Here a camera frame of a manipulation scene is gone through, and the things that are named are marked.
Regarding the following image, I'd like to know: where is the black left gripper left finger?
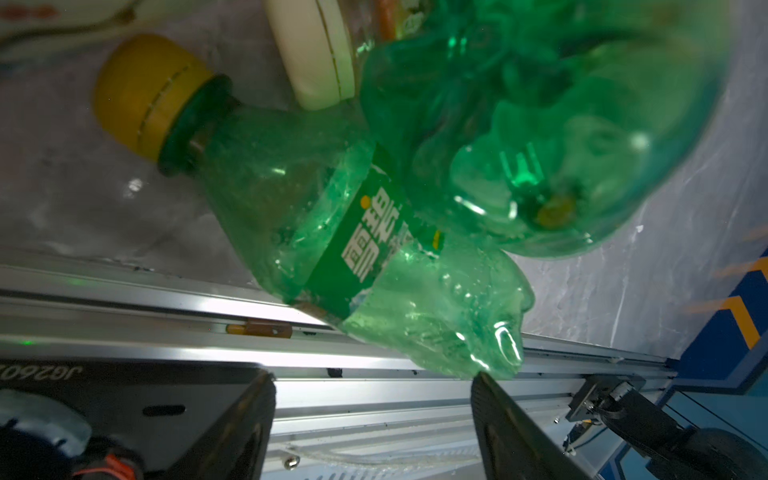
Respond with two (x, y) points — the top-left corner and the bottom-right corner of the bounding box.
(162, 370), (276, 480)

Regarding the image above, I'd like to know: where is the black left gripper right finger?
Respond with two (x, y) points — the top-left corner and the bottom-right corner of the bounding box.
(470, 373), (587, 480)

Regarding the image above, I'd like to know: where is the green soda bottle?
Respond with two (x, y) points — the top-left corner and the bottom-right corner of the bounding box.
(93, 34), (535, 379)
(360, 1), (732, 258)

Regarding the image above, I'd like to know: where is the brown label bottle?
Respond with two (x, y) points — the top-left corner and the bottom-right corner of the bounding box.
(263, 0), (435, 111)

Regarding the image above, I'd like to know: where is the clear bottle white label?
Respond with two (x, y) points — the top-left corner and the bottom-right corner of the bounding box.
(1, 0), (205, 65)

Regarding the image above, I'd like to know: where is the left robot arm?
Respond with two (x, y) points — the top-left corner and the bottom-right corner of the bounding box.
(1, 370), (586, 479)

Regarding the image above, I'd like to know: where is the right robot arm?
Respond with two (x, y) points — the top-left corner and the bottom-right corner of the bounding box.
(594, 389), (767, 479)

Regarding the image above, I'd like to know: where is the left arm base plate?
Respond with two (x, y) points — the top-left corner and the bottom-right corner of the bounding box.
(1, 354), (264, 479)

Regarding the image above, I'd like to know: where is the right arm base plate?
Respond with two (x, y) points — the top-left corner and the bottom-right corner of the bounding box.
(565, 374), (647, 422)

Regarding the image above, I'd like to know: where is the aluminium rail frame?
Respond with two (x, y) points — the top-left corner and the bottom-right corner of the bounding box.
(0, 248), (679, 480)

